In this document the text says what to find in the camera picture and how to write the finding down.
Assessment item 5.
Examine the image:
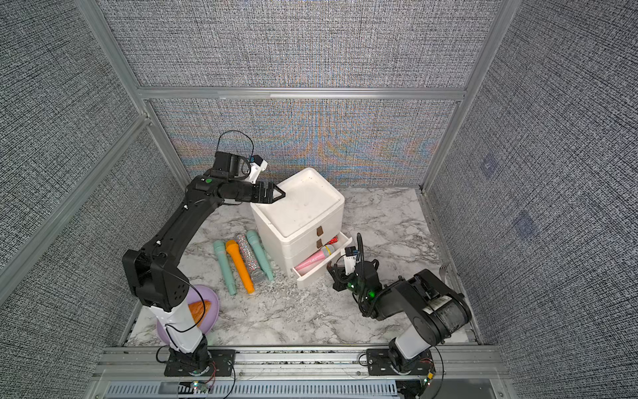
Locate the pink microphone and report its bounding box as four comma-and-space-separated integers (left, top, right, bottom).
295, 244, 335, 274

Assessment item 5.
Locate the white bottom drawer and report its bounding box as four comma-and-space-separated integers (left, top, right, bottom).
293, 232, 353, 289

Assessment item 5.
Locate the white drawer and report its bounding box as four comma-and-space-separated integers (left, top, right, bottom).
293, 232, 353, 289
282, 207, 344, 248
282, 240, 326, 267

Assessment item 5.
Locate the mint green microphone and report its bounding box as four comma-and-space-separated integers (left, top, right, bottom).
246, 230, 274, 282
213, 240, 237, 296

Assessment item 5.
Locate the white top drawer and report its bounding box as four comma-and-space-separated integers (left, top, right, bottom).
282, 207, 344, 248

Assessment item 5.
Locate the orange microphone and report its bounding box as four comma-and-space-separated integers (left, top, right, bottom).
225, 240, 255, 295

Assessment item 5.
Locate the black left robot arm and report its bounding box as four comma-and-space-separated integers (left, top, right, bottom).
122, 151, 286, 355

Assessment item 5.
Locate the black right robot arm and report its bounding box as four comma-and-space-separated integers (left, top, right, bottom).
327, 259, 472, 372

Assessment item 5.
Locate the white drawer cabinet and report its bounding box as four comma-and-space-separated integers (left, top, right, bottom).
250, 168, 345, 280

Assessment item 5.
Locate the purple plate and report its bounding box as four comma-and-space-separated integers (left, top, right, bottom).
186, 284, 220, 335

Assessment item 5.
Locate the orange pastry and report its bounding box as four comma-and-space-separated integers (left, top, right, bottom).
189, 300, 211, 325

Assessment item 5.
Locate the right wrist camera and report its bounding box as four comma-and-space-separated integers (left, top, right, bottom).
342, 246, 359, 275

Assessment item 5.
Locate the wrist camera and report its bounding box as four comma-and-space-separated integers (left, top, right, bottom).
247, 155, 268, 184
342, 246, 359, 275

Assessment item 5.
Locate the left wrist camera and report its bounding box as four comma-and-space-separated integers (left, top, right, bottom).
247, 155, 268, 184

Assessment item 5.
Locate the left camera cable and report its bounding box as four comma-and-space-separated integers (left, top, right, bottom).
215, 130, 255, 161

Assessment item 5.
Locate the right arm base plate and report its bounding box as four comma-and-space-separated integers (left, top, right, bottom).
364, 348, 436, 378

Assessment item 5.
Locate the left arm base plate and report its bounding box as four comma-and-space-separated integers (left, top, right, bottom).
164, 349, 236, 377

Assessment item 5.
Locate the aluminium front rail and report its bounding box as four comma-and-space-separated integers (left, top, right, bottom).
85, 344, 517, 398

